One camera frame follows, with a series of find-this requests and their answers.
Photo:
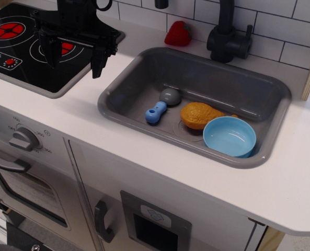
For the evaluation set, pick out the grey oven knob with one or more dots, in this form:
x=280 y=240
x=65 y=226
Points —
x=24 y=139

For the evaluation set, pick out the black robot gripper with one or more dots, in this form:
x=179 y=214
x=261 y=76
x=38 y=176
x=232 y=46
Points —
x=75 y=22

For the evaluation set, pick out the grey oven door handle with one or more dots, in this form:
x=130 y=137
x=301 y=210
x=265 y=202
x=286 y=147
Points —
x=17 y=166

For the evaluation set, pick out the light blue plastic bowl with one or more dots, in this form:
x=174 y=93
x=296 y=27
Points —
x=231 y=136

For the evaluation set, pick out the dark grey toy faucet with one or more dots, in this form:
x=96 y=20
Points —
x=223 y=41

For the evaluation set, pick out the blue and grey toy spoon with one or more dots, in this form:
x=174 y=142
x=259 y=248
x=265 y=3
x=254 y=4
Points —
x=167 y=97

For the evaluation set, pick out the grey toy sink basin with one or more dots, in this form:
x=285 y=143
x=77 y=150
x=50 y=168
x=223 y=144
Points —
x=259 y=100

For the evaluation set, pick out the grey dispenser panel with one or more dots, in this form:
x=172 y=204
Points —
x=153 y=227

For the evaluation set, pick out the orange toy chicken drumstick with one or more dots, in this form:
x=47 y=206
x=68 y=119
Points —
x=196 y=115

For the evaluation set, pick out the toy oven door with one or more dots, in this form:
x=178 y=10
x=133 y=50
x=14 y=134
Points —
x=48 y=198

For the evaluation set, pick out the red toy strawberry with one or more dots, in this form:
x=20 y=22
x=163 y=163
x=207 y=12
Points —
x=179 y=34

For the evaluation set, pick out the black toy stove top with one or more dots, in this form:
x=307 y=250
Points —
x=22 y=61

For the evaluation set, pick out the grey cabinet door handle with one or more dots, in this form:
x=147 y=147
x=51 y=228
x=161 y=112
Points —
x=100 y=211

